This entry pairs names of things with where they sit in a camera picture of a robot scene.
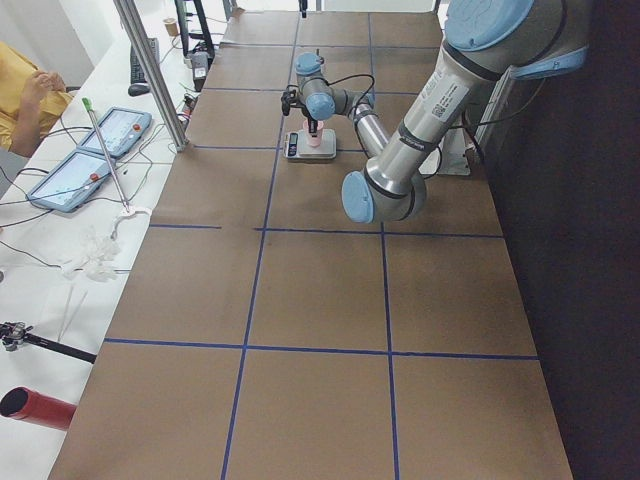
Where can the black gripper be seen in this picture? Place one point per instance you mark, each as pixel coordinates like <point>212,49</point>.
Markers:
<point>313,123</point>

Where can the pink paper cup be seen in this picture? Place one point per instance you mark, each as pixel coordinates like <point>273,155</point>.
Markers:
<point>313,142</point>

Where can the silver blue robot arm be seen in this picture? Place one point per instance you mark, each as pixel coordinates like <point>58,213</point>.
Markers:
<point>482,40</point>

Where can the silver digital kitchen scale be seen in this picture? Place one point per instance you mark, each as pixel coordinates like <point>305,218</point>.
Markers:
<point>299,148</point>

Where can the paper coffee cup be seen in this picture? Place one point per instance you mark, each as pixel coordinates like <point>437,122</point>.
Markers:
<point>171,27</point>

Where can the black power brick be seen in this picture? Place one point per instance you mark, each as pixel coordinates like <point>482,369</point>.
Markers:
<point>200,68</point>

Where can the black computer mouse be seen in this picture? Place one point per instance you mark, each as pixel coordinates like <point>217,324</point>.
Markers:
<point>138,89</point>

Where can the far blue teach pendant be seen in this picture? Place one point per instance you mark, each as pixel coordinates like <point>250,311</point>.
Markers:
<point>121,128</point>

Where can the blue teach pendant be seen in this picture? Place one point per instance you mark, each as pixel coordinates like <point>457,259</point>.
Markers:
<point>121,128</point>
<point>71,183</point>

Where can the long metal reacher stick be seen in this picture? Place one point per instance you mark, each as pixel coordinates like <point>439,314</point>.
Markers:
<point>128,211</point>

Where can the near blue teach pendant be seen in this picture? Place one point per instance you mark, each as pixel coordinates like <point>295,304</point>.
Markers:
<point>71,183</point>

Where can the crumpled white plastic wrap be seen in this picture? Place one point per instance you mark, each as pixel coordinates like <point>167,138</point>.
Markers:
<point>93,258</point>

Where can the person in yellow shirt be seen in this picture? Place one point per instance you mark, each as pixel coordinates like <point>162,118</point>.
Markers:
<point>32,101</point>

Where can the red cylinder bottle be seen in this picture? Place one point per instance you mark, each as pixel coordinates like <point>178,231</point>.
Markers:
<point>30,406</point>

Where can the aluminium frame post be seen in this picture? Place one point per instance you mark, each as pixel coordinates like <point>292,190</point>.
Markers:
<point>135,30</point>

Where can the black camera tripod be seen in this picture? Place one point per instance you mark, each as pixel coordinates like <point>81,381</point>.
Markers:
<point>16,334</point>

